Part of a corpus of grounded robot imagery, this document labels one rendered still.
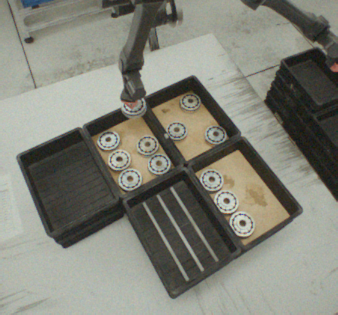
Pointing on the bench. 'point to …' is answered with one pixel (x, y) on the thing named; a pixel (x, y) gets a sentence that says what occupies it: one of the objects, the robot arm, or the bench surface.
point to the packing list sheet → (8, 211)
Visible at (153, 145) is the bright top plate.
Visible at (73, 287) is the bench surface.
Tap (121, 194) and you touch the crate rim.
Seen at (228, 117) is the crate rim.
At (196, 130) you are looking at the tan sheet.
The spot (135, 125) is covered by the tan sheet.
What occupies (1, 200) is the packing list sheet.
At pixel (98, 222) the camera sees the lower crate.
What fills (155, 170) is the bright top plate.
